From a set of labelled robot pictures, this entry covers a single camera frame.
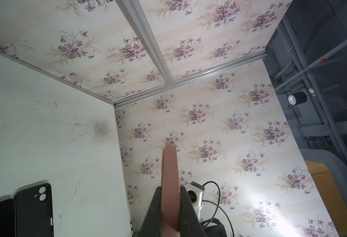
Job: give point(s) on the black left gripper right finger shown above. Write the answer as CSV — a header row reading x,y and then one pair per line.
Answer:
x,y
189,225

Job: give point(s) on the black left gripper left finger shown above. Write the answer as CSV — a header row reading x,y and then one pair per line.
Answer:
x,y
152,223

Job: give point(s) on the dark phone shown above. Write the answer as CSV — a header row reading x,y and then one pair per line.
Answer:
x,y
170,199

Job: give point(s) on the black phone case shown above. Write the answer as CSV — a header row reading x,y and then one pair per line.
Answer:
x,y
34,211

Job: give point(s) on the black phone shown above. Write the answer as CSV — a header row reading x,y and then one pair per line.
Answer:
x,y
7,218

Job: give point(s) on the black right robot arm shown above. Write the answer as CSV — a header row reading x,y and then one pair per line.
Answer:
x,y
214,229

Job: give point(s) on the round ceiling spotlight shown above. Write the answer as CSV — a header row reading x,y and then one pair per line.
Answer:
x,y
297,98

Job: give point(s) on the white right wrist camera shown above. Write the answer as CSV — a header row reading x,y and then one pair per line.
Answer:
x,y
196,193

